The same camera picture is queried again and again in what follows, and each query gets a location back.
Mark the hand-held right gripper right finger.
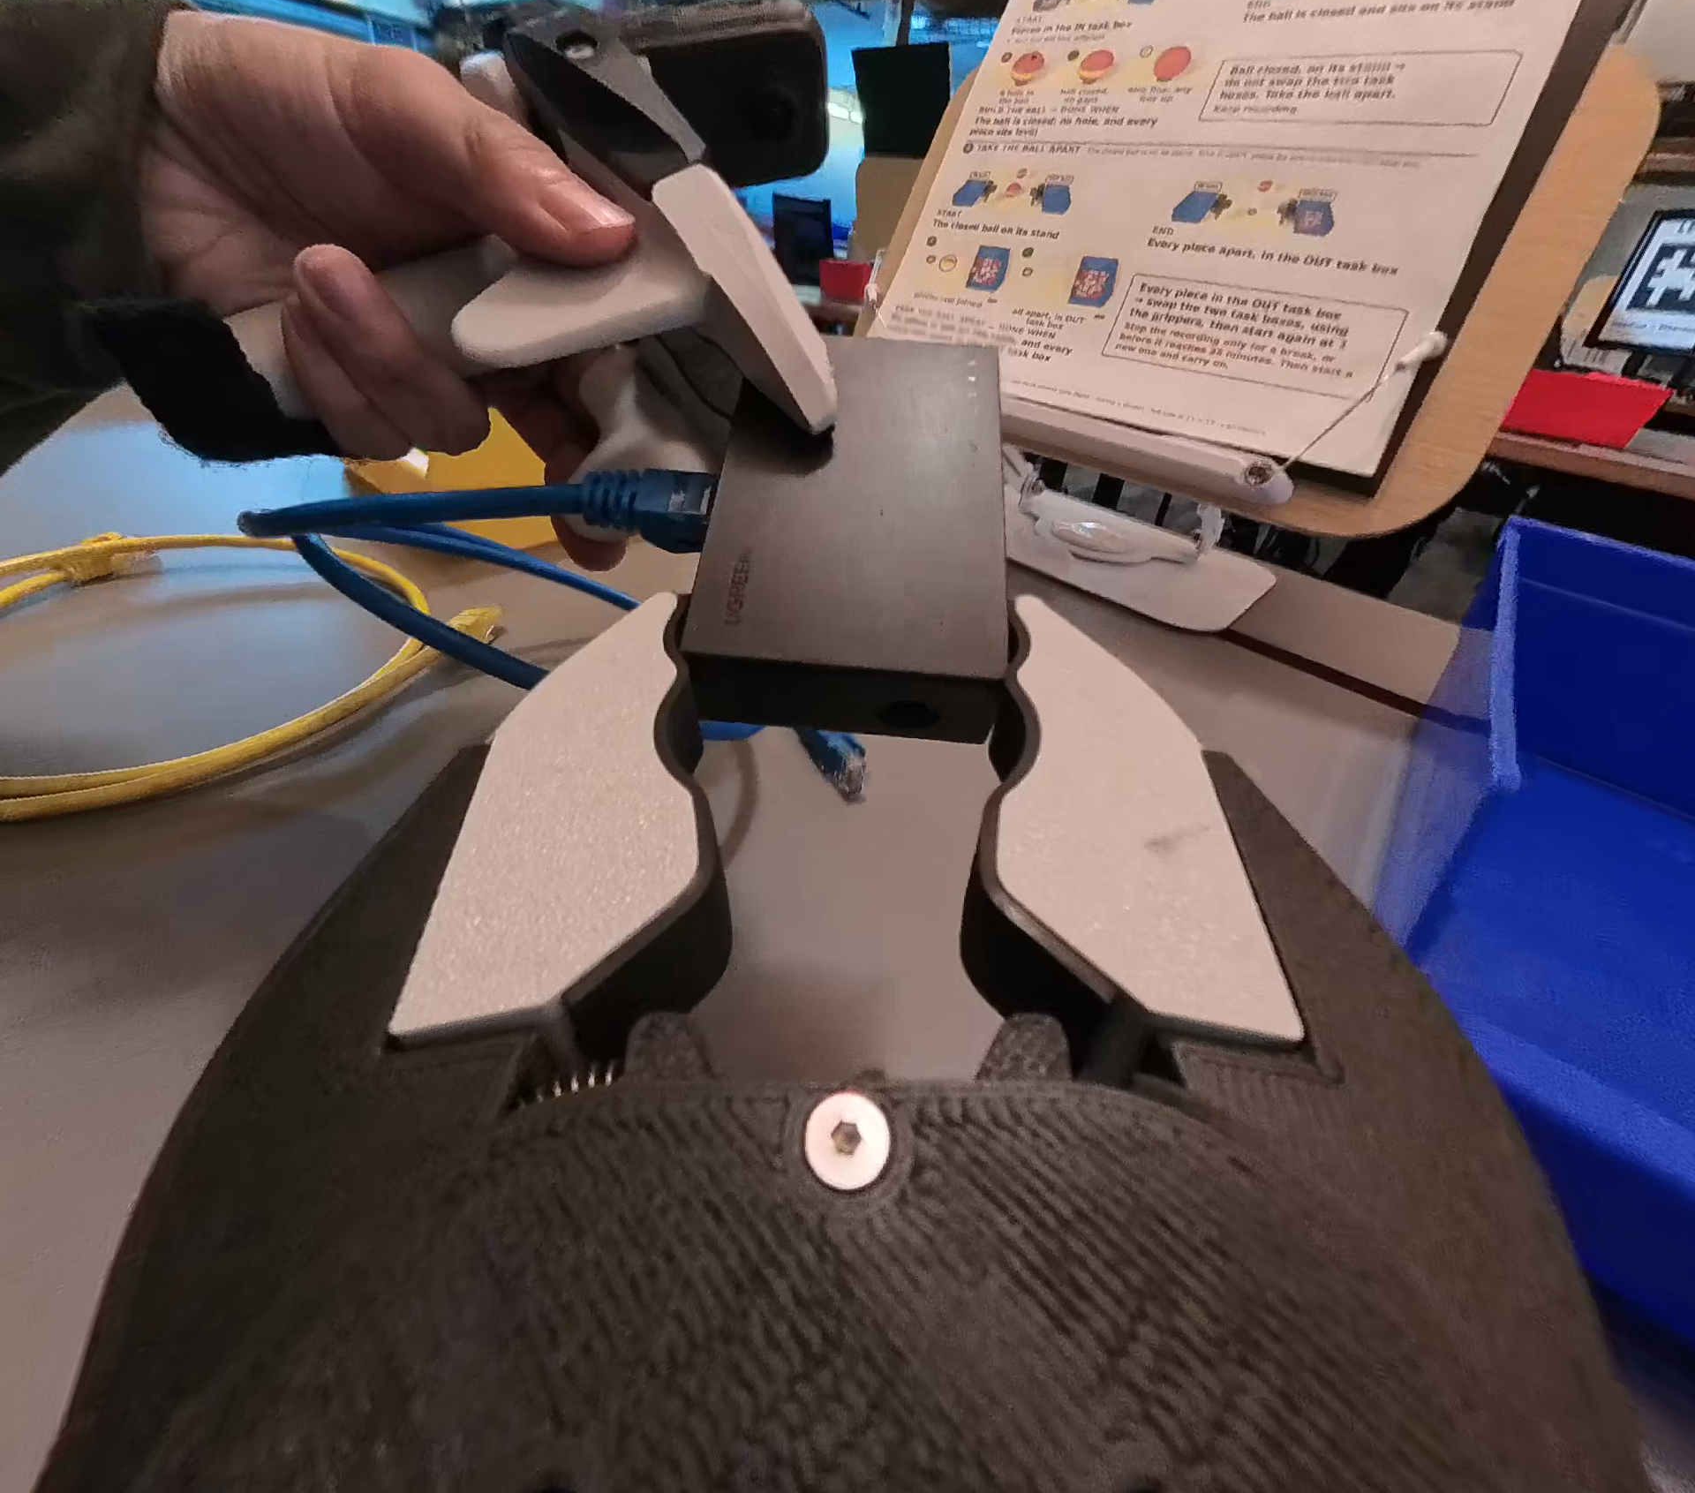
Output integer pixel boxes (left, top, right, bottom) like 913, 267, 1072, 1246
959, 593, 1307, 1050

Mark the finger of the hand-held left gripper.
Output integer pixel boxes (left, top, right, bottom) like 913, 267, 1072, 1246
652, 166, 839, 433

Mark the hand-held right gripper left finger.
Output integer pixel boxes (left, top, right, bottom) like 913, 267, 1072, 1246
387, 593, 733, 1050

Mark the black network switch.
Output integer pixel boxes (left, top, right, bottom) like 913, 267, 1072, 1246
678, 339, 1015, 747

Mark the blue ethernet cable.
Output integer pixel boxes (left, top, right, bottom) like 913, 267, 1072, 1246
238, 466, 869, 807

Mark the person's left forearm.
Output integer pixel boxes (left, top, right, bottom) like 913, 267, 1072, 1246
0, 0, 201, 475

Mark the person's left hand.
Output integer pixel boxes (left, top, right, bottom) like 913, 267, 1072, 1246
138, 11, 664, 574

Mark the white document stand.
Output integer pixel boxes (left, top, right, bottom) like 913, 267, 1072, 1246
996, 401, 1307, 637

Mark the blue plastic bin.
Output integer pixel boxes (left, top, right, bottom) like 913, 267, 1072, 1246
1370, 516, 1695, 1341

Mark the printed instruction sheet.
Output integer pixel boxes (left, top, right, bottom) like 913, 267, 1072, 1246
867, 0, 1677, 482

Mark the wooden work table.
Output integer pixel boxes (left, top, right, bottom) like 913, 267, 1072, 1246
1488, 431, 1695, 501

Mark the red plastic bin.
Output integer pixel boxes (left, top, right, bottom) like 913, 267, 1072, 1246
1503, 371, 1674, 452

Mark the instruction sheet on stand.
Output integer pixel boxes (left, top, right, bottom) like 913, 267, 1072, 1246
853, 0, 1695, 542

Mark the yellow ethernet cable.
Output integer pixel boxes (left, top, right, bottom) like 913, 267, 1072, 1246
0, 533, 505, 826

